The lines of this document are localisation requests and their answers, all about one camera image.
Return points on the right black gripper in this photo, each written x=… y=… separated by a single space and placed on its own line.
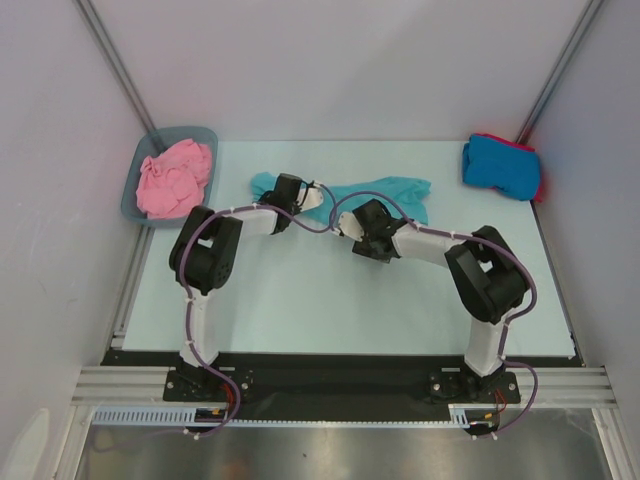
x=373 y=249

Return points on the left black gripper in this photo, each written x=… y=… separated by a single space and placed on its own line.
x=296 y=207

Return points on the teal t shirt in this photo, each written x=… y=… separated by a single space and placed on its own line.
x=408 y=192

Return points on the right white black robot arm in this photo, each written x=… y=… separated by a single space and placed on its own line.
x=493 y=285

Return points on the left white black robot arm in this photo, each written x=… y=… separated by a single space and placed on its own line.
x=204 y=254

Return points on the pink crumpled t shirt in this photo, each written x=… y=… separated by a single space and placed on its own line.
x=174 y=182

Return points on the blue folded t shirt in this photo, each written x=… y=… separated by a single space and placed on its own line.
x=472 y=172

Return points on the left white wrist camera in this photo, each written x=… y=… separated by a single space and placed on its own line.
x=314 y=197

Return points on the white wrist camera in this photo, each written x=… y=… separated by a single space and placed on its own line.
x=314 y=197
x=348 y=226

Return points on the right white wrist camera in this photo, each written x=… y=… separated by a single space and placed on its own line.
x=348 y=226

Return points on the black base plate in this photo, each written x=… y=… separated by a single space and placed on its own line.
x=339 y=388

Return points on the grey slotted cable duct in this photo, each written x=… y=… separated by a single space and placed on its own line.
x=204 y=417

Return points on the aluminium frame rail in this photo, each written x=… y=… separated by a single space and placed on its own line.
x=128 y=385

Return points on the left corner aluminium post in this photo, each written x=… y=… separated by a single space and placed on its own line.
x=113 y=59

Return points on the corner aluminium post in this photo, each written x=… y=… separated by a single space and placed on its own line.
x=113 y=59
x=568 y=53

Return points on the right corner aluminium post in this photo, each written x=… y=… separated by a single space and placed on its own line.
x=568 y=53

